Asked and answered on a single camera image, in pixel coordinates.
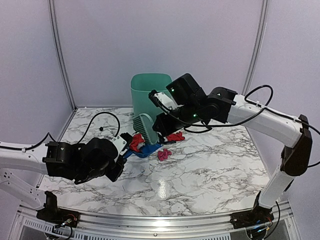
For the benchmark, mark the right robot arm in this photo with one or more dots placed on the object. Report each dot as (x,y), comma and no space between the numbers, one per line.
(234,109)

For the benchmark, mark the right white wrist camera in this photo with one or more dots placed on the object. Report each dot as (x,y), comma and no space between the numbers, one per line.
(160,99)

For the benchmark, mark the light green hand brush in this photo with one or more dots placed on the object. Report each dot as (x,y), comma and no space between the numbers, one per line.
(143,124)

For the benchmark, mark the aluminium corner post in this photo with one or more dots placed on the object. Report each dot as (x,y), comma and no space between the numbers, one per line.
(59,53)
(259,38)

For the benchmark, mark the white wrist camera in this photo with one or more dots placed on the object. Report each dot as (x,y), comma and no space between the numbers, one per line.
(120,144)
(160,99)

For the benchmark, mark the aluminium front frame rail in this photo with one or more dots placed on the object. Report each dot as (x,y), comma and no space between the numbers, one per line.
(102,226)

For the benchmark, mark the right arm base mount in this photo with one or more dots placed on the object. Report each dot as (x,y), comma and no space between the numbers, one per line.
(248,218)

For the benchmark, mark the green plastic waste bin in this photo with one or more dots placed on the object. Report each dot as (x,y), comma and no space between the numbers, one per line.
(141,85)

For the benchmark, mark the blue plastic dustpan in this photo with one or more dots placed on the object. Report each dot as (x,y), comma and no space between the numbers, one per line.
(143,152)

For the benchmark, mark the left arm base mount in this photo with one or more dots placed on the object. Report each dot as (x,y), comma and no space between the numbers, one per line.
(58,217)

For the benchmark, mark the left aluminium corner post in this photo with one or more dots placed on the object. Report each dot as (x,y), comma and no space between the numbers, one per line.
(59,53)

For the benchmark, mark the right aluminium corner post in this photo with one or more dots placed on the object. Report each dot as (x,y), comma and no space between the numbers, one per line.
(259,38)

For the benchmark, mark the pink paper scrap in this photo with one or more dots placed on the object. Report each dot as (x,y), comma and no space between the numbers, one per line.
(163,154)

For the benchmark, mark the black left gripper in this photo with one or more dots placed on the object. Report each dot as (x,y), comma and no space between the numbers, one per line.
(114,175)

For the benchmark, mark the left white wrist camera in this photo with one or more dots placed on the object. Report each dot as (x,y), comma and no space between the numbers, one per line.
(120,144)

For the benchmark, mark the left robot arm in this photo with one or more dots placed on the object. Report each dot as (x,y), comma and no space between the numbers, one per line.
(54,159)

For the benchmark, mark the white paper scrap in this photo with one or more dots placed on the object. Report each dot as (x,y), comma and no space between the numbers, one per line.
(140,145)

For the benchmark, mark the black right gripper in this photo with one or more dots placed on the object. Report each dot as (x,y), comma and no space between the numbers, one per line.
(165,129)

